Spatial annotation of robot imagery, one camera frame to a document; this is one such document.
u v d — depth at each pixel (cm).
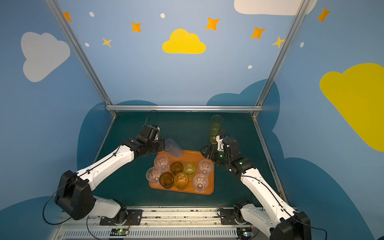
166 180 84
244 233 71
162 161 91
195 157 98
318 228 37
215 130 105
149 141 65
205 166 88
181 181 86
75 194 41
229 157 59
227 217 75
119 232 70
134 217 75
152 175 86
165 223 73
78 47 82
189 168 90
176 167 88
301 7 70
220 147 69
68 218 44
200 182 86
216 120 102
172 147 82
